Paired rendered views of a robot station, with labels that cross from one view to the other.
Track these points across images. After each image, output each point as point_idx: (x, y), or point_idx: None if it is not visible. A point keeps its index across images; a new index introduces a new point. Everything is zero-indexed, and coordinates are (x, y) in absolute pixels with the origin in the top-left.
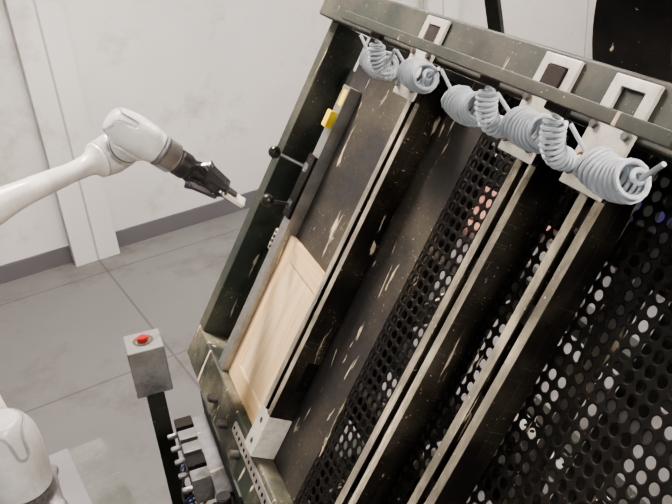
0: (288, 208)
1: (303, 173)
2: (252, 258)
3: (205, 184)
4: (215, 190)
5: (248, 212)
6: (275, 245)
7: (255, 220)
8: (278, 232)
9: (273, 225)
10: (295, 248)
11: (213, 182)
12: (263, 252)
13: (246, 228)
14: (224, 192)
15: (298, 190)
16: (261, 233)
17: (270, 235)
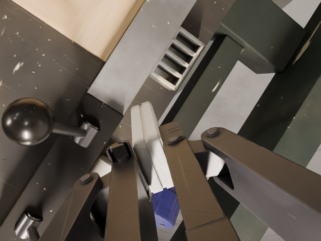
0: (86, 120)
1: (41, 209)
2: (308, 50)
3: (184, 224)
4: (170, 170)
5: (312, 149)
6: (145, 33)
7: (282, 125)
8: (142, 68)
9: (255, 121)
10: (64, 17)
11: (107, 226)
12: (285, 68)
13: (309, 107)
14: (132, 155)
15: (52, 165)
16: (278, 102)
17: (265, 102)
